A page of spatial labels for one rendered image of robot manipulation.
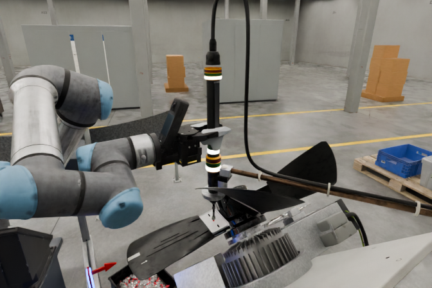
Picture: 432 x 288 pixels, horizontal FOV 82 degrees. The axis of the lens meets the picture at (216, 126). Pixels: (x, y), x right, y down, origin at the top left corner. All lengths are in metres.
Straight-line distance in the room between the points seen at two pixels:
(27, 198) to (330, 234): 0.79
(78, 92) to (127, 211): 0.40
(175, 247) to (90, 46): 6.32
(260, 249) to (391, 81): 8.30
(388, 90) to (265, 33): 4.01
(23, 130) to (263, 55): 6.94
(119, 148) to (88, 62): 6.34
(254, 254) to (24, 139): 0.59
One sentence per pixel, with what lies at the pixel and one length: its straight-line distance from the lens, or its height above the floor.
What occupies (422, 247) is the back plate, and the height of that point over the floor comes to 1.36.
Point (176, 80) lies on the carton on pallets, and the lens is 8.88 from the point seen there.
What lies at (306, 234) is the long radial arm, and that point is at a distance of 0.93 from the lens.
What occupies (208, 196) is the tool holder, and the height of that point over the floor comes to 1.29.
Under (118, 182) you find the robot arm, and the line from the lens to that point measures 0.49.
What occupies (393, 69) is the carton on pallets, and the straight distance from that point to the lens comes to 8.79.
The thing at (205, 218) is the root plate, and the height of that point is 1.19.
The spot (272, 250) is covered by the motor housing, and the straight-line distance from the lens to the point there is 0.77.
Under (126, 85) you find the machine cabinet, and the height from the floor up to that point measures 0.62.
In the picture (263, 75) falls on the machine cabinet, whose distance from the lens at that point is 7.36.
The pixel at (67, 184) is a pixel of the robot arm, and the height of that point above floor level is 1.50.
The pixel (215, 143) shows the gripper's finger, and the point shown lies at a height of 1.46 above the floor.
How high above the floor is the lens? 1.71
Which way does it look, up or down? 19 degrees down
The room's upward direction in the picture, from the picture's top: straight up
